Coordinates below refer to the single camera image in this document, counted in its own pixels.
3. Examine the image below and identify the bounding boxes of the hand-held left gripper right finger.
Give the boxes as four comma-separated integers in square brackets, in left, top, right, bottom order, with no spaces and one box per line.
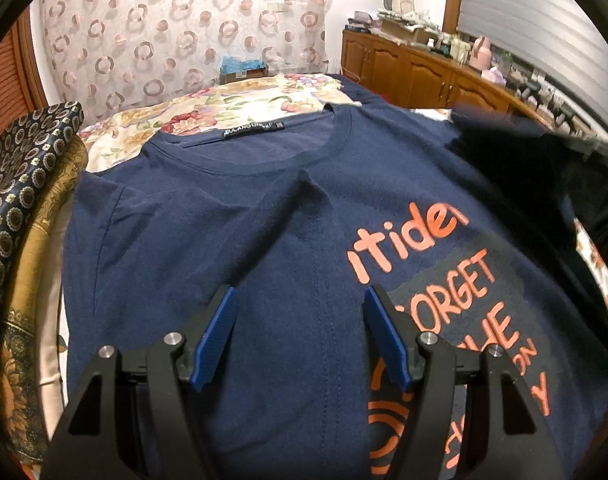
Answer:
[363,285,560,480]

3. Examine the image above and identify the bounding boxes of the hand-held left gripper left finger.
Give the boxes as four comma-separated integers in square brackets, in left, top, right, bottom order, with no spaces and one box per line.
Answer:
[39,284,240,480]

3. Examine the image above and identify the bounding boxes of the navy t-shirt with orange print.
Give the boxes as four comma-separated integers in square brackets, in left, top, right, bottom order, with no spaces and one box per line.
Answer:
[64,102,608,480]

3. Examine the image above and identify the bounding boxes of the white sheet with orange flowers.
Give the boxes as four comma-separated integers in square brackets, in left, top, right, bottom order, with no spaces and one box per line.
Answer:
[573,217,608,335]

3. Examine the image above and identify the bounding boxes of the beige floral blanket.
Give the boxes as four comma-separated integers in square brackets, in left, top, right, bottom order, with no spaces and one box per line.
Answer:
[79,74,360,173]

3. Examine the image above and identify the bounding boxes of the dark floral patterned cushion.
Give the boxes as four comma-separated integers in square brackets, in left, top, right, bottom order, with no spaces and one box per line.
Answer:
[0,101,85,411]

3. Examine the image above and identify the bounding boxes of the wooden cabinet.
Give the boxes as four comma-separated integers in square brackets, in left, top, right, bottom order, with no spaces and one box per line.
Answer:
[341,29,575,128]

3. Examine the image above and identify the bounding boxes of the pink kettle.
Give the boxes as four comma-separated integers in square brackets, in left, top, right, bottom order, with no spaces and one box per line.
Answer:
[471,36,496,69]

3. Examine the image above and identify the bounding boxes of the circle patterned curtain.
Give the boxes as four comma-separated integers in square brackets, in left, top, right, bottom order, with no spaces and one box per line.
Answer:
[38,0,331,111]

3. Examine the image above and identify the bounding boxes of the clutter of small household things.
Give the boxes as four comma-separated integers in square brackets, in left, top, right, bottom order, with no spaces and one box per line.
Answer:
[346,7,608,136]

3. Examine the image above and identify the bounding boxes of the wooden wardrobe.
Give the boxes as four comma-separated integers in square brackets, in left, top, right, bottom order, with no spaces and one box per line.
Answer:
[0,20,51,121]

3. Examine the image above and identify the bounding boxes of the grey window blind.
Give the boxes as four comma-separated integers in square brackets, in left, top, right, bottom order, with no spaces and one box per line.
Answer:
[456,0,608,133]

